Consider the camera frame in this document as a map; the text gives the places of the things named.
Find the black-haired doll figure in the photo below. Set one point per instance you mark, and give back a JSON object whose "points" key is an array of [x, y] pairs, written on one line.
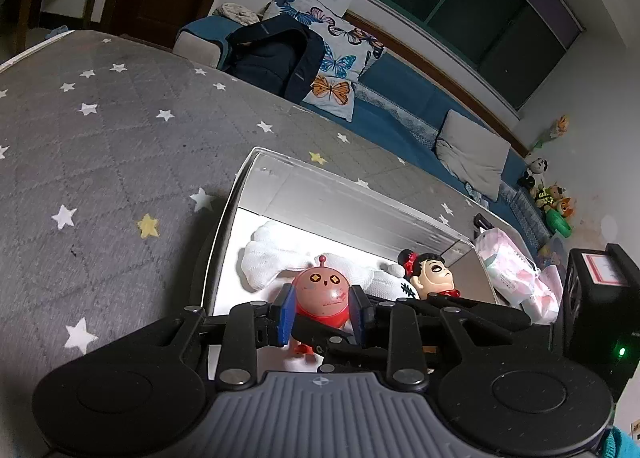
{"points": [[432, 275]]}

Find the green plastic toy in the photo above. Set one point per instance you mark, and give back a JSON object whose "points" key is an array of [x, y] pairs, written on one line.
{"points": [[562, 223]]}

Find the beige crumpled cloth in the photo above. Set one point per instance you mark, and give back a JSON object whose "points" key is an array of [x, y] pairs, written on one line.
{"points": [[239, 13]]}

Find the pink white tissue packet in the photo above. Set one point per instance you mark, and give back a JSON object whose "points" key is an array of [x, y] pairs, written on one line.
{"points": [[505, 263], [546, 299]]}

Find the panda plush toy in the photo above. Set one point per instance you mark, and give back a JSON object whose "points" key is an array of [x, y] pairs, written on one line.
{"points": [[534, 173]]}

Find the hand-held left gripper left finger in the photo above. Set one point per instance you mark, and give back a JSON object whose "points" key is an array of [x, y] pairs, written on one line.
{"points": [[283, 314]]}

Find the grey pillow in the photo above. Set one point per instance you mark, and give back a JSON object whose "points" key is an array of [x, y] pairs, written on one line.
{"points": [[475, 153]]}

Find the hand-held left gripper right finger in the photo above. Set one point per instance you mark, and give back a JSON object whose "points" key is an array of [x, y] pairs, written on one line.
{"points": [[359, 314]]}

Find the blue sofa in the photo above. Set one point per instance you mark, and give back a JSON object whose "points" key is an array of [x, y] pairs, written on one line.
{"points": [[400, 88]]}

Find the grey star-patterned tablecloth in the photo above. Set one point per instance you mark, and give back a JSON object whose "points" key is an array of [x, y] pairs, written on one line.
{"points": [[100, 163]]}

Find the dark blue backpack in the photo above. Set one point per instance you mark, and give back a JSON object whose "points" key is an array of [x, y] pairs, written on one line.
{"points": [[275, 58]]}

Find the flower wall decoration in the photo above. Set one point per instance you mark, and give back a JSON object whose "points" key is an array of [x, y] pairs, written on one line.
{"points": [[555, 131]]}

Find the colourful plush toy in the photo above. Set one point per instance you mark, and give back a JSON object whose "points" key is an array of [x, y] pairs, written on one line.
{"points": [[556, 198]]}

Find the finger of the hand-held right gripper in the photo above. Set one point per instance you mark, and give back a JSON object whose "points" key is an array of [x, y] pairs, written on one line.
{"points": [[480, 314], [345, 345]]}

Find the white fish plush toy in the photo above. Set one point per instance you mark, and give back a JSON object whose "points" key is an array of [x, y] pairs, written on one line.
{"points": [[270, 258]]}

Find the red round toy figure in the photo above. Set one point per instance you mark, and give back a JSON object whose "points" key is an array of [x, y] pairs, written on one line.
{"points": [[320, 295]]}

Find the grey cardboard box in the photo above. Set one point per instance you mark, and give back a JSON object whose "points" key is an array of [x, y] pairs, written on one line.
{"points": [[310, 188]]}

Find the butterfly print pillow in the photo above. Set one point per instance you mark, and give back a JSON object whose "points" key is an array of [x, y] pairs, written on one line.
{"points": [[347, 38]]}

